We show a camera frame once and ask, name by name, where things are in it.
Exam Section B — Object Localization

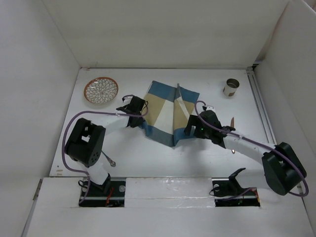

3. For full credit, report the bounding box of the iridescent metal fork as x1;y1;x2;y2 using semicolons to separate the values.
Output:
102;151;116;167

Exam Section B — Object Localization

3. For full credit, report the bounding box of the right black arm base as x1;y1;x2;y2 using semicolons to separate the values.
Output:
209;168;261;207

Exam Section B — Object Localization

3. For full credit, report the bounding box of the blue beige checkered placemat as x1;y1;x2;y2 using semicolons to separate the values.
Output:
140;81;199;147

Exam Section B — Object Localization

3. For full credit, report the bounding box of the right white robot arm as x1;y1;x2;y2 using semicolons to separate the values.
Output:
184;110;309;197

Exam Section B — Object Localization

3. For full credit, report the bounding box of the copper knife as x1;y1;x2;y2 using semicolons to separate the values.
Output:
230;117;235;128

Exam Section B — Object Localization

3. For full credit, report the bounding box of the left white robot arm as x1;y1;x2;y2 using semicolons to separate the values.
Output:
61;95;149;196

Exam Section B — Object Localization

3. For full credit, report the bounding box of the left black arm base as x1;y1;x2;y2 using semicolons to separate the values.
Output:
78;178;126;207

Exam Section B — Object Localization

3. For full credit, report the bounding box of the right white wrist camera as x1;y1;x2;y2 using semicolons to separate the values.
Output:
202;105;216;112

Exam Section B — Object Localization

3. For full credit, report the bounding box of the patterned ceramic plate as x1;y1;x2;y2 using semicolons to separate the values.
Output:
83;77;119;105

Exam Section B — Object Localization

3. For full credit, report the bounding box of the aluminium rail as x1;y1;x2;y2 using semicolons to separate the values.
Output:
246;67;277;144

